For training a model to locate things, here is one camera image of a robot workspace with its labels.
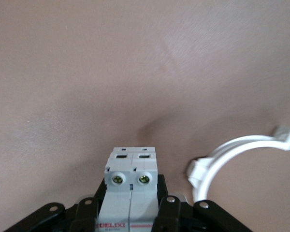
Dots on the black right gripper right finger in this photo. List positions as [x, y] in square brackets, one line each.
[191, 212]

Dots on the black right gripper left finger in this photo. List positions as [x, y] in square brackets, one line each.
[62, 212]

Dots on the white red circuit breaker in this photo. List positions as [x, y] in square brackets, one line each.
[130, 183]

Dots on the small white pipe clamp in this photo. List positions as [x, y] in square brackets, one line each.
[232, 149]

